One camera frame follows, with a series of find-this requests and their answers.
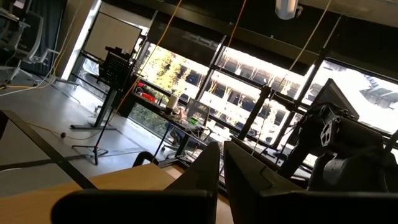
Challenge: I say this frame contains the white office chair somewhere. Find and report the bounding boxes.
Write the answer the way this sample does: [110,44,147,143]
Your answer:
[0,9,60,86]

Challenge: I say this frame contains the white hanging rope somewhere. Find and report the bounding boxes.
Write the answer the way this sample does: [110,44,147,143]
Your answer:
[287,0,333,72]

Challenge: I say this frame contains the orange hanging cable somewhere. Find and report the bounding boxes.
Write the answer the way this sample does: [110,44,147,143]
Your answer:
[226,0,248,48]

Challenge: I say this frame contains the white whiteboard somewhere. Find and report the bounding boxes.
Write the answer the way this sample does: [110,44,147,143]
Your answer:
[83,11,143,62]

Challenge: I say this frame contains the white paper roll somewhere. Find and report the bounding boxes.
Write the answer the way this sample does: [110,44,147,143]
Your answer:
[167,94,179,111]

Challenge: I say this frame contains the dark computer monitor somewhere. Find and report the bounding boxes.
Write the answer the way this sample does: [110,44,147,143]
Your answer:
[310,77,361,121]

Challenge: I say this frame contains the black tripod stand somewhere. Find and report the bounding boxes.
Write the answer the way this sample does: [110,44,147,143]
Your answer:
[71,93,109,166]

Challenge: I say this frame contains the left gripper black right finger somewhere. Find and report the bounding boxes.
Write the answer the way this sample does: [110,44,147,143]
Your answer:
[223,140,398,224]

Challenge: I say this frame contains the black curved tube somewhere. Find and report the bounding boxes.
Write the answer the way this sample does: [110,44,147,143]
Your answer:
[132,151,160,168]

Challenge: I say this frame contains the cluttered black workbench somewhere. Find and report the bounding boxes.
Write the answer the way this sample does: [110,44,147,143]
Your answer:
[123,77,220,158]

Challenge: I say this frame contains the white ceiling lamp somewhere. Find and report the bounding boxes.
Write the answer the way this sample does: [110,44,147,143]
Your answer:
[275,0,300,21]

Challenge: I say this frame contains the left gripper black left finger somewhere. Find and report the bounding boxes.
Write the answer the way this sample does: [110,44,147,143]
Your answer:
[50,141,221,224]

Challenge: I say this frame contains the red plastic item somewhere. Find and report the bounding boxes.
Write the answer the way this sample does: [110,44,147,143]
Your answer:
[136,82,157,104]

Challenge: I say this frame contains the black upright frame post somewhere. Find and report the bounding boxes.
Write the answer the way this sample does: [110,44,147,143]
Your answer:
[237,85,272,141]

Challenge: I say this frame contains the clear plastic box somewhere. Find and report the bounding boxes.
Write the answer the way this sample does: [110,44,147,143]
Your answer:
[185,98,211,125]

